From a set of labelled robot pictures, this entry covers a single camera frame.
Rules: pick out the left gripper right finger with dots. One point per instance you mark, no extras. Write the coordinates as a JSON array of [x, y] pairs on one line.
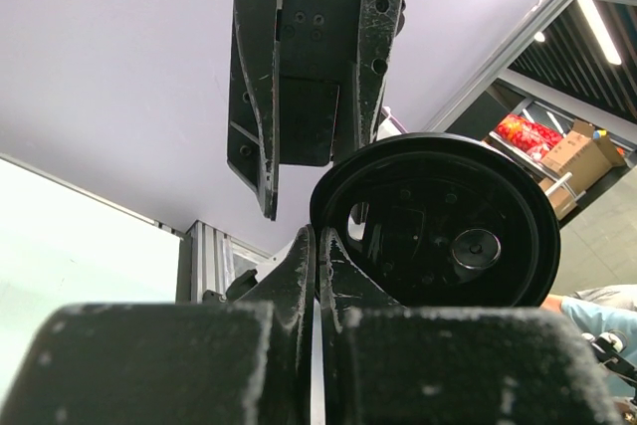
[[387, 364]]

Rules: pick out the black coffee cup lid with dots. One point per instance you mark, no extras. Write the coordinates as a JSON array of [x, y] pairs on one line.
[[441, 220]]

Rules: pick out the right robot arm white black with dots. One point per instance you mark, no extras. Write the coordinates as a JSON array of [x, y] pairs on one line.
[[307, 81]]

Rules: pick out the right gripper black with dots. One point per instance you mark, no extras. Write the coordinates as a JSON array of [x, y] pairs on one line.
[[333, 61]]

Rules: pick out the person in blue shirt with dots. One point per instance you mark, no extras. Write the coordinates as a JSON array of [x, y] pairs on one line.
[[602, 310]]

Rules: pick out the storage shelf with boxes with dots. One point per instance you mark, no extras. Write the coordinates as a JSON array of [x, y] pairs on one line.
[[568, 164]]

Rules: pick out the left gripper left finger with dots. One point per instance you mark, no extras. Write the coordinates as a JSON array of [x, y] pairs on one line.
[[241, 362]]

